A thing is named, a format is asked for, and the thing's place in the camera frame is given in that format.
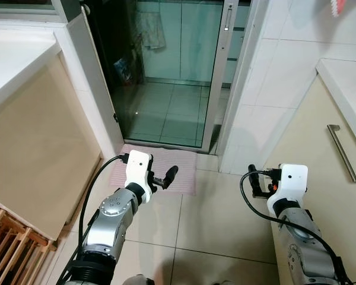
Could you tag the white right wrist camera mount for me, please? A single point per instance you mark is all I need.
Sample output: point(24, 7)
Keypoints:
point(291, 181)

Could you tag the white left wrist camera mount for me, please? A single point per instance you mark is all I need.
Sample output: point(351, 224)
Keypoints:
point(137, 166)

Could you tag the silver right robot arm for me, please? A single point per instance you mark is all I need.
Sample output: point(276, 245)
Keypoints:
point(302, 243)

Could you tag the metal framed glass door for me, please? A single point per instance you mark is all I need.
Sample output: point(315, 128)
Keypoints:
point(166, 89)

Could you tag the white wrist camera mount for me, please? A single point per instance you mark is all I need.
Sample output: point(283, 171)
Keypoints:
point(291, 181)
point(137, 166)

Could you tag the blue packet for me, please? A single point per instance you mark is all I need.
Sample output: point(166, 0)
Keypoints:
point(122, 71)

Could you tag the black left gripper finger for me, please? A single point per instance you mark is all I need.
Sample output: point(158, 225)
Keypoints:
point(171, 174)

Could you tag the pink striped floor mat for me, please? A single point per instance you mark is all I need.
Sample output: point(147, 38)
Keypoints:
point(184, 172)

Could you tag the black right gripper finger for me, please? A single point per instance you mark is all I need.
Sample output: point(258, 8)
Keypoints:
point(254, 180)

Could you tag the grey hanging towel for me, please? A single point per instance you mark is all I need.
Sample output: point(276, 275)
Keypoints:
point(151, 29)

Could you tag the wooden slatted rack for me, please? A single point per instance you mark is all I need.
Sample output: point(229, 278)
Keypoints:
point(15, 249)

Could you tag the red white hanging cloth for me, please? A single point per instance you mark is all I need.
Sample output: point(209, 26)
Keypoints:
point(338, 6)

